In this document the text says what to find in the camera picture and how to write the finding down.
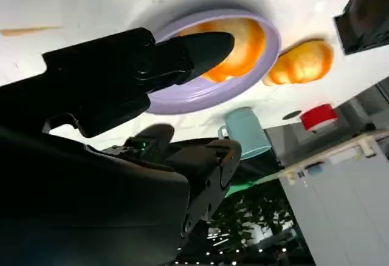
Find orange and white bread roll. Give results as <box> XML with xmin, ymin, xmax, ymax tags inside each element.
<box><xmin>262</xmin><ymin>39</ymin><xmax>335</xmax><ymax>87</ymax></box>
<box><xmin>198</xmin><ymin>18</ymin><xmax>267</xmax><ymax>84</ymax></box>

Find thin orange stick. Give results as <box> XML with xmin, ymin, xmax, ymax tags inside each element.
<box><xmin>0</xmin><ymin>25</ymin><xmax>63</xmax><ymax>38</ymax></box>

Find pale green mug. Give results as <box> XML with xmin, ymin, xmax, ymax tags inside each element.
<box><xmin>216</xmin><ymin>106</ymin><xmax>274</xmax><ymax>161</ymax></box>

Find black round table grommet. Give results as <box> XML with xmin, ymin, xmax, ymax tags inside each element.
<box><xmin>281</xmin><ymin>111</ymin><xmax>302</xmax><ymax>121</ymax></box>

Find green leafy plant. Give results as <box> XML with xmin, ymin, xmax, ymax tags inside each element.
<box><xmin>209</xmin><ymin>186</ymin><xmax>300</xmax><ymax>250</ymax></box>

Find white cabinet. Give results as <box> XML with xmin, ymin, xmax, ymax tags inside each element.
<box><xmin>278</xmin><ymin>128</ymin><xmax>389</xmax><ymax>266</ymax></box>

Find red cylindrical object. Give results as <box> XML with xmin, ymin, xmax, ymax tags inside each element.
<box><xmin>300</xmin><ymin>103</ymin><xmax>339</xmax><ymax>134</ymax></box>

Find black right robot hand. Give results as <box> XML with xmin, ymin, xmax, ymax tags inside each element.
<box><xmin>0</xmin><ymin>27</ymin><xmax>243</xmax><ymax>266</ymax></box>

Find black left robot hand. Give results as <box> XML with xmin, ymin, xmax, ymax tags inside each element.
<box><xmin>334</xmin><ymin>0</ymin><xmax>389</xmax><ymax>55</ymax></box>

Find lilac plate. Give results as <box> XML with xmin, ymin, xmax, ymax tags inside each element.
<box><xmin>145</xmin><ymin>9</ymin><xmax>282</xmax><ymax>115</ymax></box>

